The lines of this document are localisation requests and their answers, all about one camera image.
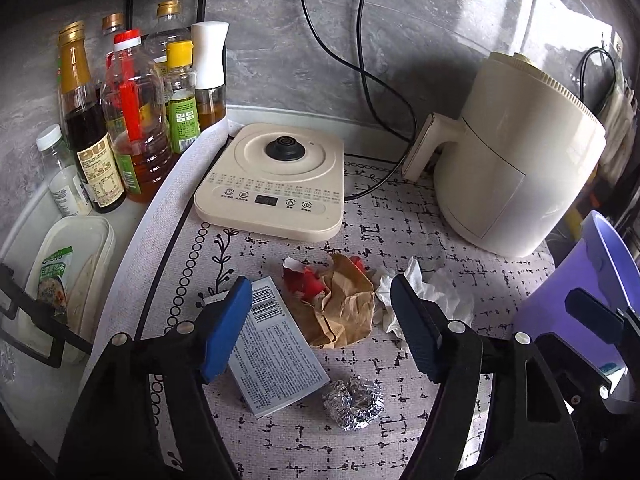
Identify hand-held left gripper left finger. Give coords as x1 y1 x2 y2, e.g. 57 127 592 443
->
55 276 253 480

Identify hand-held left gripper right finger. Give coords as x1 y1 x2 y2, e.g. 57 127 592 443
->
389 274 583 480

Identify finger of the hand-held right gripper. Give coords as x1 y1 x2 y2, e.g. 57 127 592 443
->
536 334 613 401
565 287 628 346

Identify white tissue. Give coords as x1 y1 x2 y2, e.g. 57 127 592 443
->
374 256 476 341

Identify purple plastic bucket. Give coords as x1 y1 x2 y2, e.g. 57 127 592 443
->
510 210 640 406

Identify brown paper bag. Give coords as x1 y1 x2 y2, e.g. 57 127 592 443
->
287 252 376 348

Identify torn red packet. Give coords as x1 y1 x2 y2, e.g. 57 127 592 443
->
281 255 373 306

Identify foil ball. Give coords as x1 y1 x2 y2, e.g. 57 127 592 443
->
322 377 385 431

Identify patterned white table mat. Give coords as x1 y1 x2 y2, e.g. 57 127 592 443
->
82 120 566 480

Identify white plastic food container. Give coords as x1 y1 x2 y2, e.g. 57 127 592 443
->
17 215 117 365

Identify cream induction cooker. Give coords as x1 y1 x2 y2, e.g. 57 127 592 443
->
194 123 346 242

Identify cream air fryer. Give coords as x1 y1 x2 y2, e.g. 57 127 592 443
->
401 51 607 259

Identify black metal shelf rack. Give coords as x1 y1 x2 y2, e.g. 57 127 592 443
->
0 0 231 371

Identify hanging beige cloth bags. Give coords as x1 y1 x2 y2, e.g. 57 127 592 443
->
597 55 638 181

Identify oil bottle red cap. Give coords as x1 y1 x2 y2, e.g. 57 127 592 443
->
100 28 171 204

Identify small white cap bottle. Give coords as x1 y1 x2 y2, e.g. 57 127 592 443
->
36 124 93 217

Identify yellow cap bottle green label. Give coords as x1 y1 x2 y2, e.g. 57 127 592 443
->
164 40 202 155

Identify dark sauce bottle gold cap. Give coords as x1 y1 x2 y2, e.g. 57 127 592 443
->
56 21 127 214

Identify white cap oil sprayer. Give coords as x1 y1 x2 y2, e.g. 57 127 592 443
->
191 21 230 131

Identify clear bottle gold cap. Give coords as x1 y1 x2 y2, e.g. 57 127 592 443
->
101 12 127 56
142 0 193 76

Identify hanging black looped cable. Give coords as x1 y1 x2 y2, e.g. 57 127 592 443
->
579 47 618 106

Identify black power cable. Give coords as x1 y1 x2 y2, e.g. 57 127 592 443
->
299 0 418 143
345 0 418 201

